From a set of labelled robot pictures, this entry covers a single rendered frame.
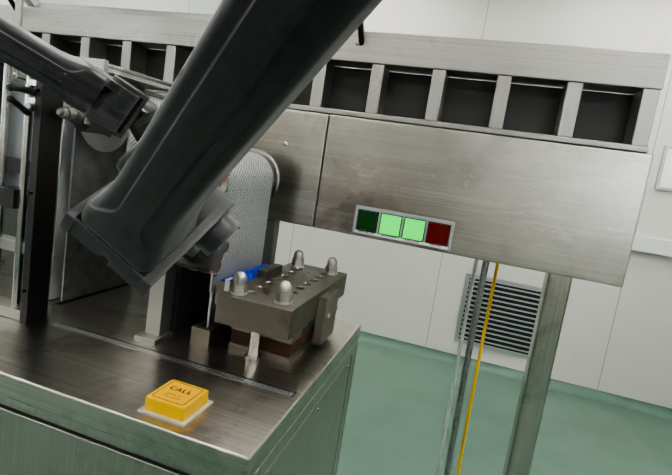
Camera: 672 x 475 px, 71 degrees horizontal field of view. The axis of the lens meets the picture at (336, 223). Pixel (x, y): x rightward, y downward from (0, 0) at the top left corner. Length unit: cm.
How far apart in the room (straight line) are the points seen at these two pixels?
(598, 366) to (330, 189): 289
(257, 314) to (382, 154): 52
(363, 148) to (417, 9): 260
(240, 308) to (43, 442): 39
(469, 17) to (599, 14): 81
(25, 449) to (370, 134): 95
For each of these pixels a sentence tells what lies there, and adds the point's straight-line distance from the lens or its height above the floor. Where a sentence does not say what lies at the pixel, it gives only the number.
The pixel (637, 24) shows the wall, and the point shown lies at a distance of 378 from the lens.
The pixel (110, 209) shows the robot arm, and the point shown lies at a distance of 34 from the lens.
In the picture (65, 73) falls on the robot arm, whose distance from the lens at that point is 76.
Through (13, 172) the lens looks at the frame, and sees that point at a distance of 117.
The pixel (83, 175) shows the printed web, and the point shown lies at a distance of 125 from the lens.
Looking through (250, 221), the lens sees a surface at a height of 115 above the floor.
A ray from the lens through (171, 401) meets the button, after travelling 81.
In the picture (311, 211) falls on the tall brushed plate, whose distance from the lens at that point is 126.
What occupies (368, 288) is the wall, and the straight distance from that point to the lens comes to 369.
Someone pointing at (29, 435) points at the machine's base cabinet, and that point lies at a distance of 103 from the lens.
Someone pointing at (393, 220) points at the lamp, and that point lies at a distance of 120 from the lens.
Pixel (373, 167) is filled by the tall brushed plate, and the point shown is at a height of 132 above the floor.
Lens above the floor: 132
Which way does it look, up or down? 7 degrees down
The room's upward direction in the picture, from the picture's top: 9 degrees clockwise
